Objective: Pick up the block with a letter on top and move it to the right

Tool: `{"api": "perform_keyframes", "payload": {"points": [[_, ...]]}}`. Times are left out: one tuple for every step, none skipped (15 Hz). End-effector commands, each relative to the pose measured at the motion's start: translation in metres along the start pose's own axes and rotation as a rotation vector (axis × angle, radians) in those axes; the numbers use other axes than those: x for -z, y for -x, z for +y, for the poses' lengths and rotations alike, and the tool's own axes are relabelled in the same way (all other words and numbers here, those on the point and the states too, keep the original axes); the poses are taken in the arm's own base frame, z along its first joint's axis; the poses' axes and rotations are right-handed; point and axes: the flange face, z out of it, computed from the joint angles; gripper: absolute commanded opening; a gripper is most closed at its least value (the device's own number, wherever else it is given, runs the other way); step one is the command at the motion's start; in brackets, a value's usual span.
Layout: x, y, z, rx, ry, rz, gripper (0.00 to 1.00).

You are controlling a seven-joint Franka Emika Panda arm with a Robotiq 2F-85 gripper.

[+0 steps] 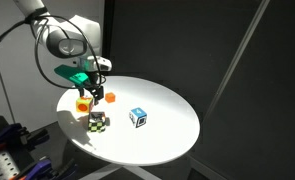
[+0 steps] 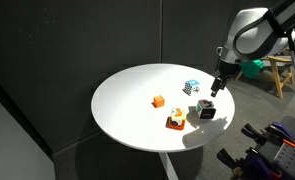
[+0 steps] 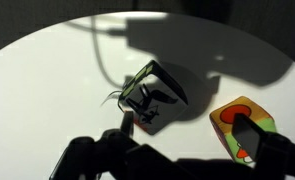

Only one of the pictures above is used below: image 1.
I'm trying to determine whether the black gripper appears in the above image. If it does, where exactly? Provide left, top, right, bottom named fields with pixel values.
left=77, top=69, right=106, bottom=103

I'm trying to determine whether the black soft letter A block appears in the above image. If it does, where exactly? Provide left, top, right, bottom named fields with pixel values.
left=87, top=111, right=108, bottom=134

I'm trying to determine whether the blue soft number 4 block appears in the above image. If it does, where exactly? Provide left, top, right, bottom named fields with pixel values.
left=128, top=106, right=148, bottom=129

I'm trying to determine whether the small orange wooden cube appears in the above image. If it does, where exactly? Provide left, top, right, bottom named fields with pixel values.
left=104, top=91, right=117, bottom=104

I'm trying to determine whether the black spring clamp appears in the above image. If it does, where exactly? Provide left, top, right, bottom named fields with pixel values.
left=19, top=128, right=51, bottom=148

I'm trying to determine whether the large purple black clamp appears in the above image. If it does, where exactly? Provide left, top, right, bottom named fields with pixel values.
left=10, top=157, right=79, bottom=180

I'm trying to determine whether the purple clamp with orange tip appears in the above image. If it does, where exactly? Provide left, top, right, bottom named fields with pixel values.
left=0, top=122, right=25, bottom=152

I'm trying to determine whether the perforated metal breadboard plate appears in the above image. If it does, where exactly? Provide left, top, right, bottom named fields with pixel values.
left=0, top=150, right=22, bottom=180

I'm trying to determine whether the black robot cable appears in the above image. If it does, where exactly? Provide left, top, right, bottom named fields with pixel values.
left=0, top=13, right=107, bottom=90

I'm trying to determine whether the white table pedestal leg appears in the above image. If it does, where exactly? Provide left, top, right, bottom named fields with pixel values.
left=80, top=162, right=163, bottom=180

